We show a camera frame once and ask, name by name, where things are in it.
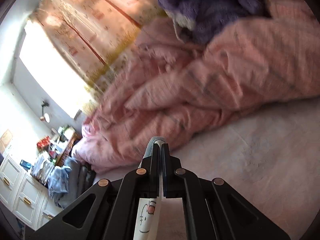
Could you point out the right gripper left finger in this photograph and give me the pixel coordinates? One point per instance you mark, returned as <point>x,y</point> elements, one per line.
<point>108,210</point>

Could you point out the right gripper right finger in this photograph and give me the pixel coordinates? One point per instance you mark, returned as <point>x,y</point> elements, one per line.
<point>212,208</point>

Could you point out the stack of folded grey clothes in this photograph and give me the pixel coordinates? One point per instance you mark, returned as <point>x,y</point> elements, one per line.
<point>67,183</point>

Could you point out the pink bed sheet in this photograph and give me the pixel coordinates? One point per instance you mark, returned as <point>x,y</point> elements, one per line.
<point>271,158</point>

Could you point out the white drawer cabinet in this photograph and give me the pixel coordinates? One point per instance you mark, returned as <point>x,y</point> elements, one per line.
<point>24,196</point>

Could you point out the stack of papers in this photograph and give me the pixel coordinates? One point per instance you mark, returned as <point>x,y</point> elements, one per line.
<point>42,169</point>

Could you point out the carved wooden desk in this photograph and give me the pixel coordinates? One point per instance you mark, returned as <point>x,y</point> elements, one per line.
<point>67,151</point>

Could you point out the red gift bag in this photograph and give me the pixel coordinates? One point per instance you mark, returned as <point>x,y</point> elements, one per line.
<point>43,143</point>

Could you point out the pink plaid duvet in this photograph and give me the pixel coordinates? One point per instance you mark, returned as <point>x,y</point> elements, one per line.
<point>174,90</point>

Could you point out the tree print curtain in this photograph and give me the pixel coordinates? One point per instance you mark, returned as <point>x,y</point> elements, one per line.
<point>94,36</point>

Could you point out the pink wall lamp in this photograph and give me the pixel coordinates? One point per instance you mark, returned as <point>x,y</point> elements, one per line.
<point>45,116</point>

